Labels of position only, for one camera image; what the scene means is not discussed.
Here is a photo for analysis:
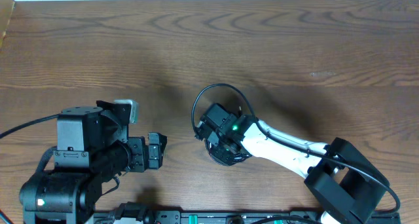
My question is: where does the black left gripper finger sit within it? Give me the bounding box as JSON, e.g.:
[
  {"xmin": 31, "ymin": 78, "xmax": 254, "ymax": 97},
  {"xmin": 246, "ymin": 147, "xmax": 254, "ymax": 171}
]
[
  {"xmin": 148, "ymin": 132, "xmax": 167, "ymax": 152},
  {"xmin": 148, "ymin": 145, "xmax": 164, "ymax": 170}
]

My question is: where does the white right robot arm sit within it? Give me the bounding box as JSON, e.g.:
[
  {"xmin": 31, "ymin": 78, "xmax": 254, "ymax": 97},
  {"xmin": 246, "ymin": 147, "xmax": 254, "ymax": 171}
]
[{"xmin": 192, "ymin": 111, "xmax": 390, "ymax": 223}]

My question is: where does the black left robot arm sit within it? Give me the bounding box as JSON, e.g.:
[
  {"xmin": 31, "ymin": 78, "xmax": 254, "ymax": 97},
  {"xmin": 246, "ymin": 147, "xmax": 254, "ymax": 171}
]
[{"xmin": 20, "ymin": 101, "xmax": 167, "ymax": 223}]

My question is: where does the black aluminium mounting rail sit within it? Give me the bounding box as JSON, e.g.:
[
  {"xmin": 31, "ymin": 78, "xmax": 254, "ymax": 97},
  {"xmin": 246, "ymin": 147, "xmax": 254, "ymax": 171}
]
[{"xmin": 93, "ymin": 201, "xmax": 402, "ymax": 224}]

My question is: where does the green rail clamp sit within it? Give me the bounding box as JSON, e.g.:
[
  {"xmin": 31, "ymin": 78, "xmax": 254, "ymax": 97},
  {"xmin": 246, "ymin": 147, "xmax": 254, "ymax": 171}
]
[{"xmin": 188, "ymin": 214, "xmax": 198, "ymax": 224}]

